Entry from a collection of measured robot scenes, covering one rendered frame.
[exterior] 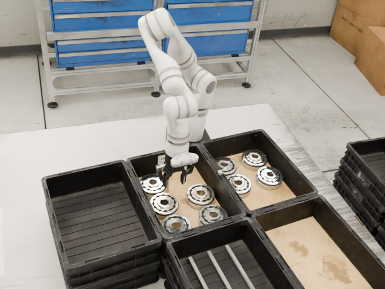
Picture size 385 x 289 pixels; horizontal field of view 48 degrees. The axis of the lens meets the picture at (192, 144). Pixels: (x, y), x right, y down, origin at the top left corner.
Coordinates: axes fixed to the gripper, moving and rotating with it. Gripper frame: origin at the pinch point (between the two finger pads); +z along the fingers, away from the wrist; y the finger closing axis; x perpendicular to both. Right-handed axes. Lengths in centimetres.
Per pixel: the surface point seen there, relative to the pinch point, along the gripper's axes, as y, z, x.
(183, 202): -4.5, 12.8, -0.9
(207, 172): -17.0, 7.8, -7.4
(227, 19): -122, 34, -183
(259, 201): -31.9, 12.9, 8.6
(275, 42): -225, 98, -248
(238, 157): -36.6, 13.0, -16.2
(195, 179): -13.6, 12.8, -10.1
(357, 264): -47, 11, 45
